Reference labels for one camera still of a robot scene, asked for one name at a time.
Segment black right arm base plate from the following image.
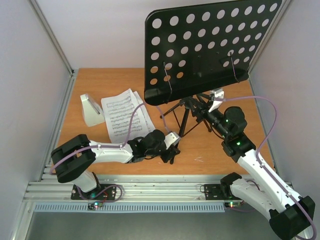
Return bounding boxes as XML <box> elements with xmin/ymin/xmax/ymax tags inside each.
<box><xmin>199</xmin><ymin>184</ymin><xmax>233</xmax><ymax>201</ymax></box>

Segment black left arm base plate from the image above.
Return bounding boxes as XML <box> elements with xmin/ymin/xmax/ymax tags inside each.
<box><xmin>70</xmin><ymin>184</ymin><xmax>121</xmax><ymax>201</ymax></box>

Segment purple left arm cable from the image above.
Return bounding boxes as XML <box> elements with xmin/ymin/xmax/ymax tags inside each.
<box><xmin>49</xmin><ymin>101</ymin><xmax>176</xmax><ymax>176</ymax></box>

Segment white sheet music page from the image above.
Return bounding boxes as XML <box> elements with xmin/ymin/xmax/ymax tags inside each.
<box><xmin>101</xmin><ymin>88</ymin><xmax>149</xmax><ymax>144</ymax></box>
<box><xmin>133</xmin><ymin>91</ymin><xmax>156</xmax><ymax>132</ymax></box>

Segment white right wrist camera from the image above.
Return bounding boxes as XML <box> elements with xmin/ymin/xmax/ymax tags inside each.
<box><xmin>208</xmin><ymin>88</ymin><xmax>225</xmax><ymax>113</ymax></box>

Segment grey slotted cable duct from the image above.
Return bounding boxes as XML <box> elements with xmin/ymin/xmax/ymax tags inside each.
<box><xmin>33</xmin><ymin>202</ymin><xmax>225</xmax><ymax>214</ymax></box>

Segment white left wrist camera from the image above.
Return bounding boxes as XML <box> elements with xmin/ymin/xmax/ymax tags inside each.
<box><xmin>164</xmin><ymin>132</ymin><xmax>181</xmax><ymax>150</ymax></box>

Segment black tripod music stand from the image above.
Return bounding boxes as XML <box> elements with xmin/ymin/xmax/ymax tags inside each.
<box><xmin>143</xmin><ymin>0</ymin><xmax>285</xmax><ymax>140</ymax></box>

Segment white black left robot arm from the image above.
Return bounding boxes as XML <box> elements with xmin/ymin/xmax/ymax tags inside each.
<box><xmin>50</xmin><ymin>129</ymin><xmax>181</xmax><ymax>199</ymax></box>

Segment aluminium corner post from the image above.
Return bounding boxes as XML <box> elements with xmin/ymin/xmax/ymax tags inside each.
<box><xmin>28</xmin><ymin>0</ymin><xmax>76</xmax><ymax>78</ymax></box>
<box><xmin>245</xmin><ymin>0</ymin><xmax>293</xmax><ymax>76</ymax></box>

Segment white grey metronome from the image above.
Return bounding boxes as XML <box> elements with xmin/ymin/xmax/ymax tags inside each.
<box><xmin>80</xmin><ymin>93</ymin><xmax>105</xmax><ymax>127</ymax></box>

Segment aluminium front frame rails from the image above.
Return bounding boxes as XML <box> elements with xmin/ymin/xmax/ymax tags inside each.
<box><xmin>23</xmin><ymin>170</ymin><xmax>224</xmax><ymax>203</ymax></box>

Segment right aluminium corner post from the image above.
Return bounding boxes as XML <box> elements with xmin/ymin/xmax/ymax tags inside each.
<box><xmin>245</xmin><ymin>0</ymin><xmax>293</xmax><ymax>76</ymax></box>

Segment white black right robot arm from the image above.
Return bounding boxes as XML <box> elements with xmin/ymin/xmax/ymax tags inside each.
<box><xmin>192</xmin><ymin>93</ymin><xmax>317</xmax><ymax>240</ymax></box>

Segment left aluminium corner post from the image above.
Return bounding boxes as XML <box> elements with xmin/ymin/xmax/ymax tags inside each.
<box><xmin>28</xmin><ymin>0</ymin><xmax>76</xmax><ymax>78</ymax></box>

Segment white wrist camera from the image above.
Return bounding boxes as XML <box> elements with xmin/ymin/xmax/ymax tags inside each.
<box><xmin>208</xmin><ymin>88</ymin><xmax>225</xmax><ymax>113</ymax></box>
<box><xmin>164</xmin><ymin>132</ymin><xmax>181</xmax><ymax>150</ymax></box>

